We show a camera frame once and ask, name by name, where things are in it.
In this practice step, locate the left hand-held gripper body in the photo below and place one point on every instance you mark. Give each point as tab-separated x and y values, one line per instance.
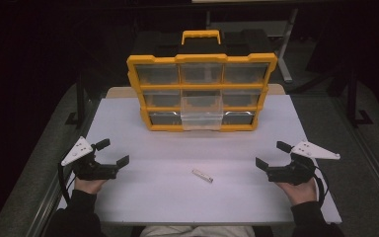
93	171

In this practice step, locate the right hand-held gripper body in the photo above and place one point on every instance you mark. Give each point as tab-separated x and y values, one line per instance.
292	173

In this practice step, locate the small white stick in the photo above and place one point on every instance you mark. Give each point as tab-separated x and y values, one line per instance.
203	175

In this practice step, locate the clear plastic organizer drawer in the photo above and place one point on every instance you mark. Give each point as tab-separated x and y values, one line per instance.
201	120

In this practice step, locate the yellow black drawer organizer cabinet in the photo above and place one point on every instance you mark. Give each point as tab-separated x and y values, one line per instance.
200	58

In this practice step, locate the person's left hand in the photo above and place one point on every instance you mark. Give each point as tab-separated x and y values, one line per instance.
89	186

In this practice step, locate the person's right hand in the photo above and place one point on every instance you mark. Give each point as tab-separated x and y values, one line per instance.
301	194

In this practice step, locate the black stand leg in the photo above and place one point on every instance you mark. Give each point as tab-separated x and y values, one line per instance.
352	98
80	98

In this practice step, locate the set of clear drawers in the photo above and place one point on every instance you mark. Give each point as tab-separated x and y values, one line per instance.
156	74

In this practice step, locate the person's lap light trousers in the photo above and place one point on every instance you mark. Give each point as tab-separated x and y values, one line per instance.
197	231

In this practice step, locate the grey metal stand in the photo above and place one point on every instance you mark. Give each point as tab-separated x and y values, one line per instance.
284	49

